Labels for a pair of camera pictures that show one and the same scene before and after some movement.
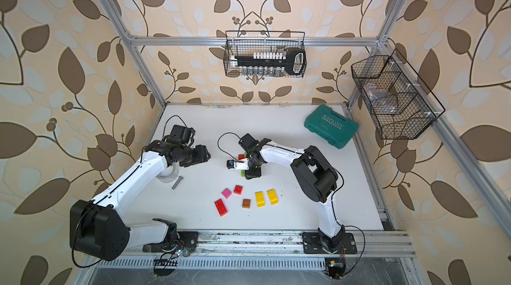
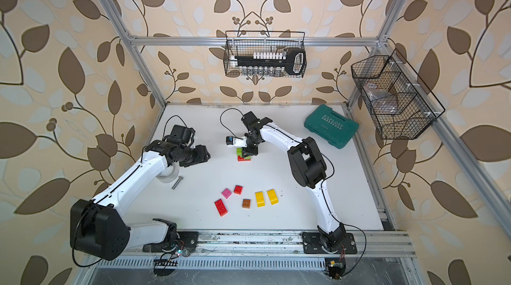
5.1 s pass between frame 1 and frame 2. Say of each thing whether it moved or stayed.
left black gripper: stayed
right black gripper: moved
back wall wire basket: stayed
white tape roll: stayed
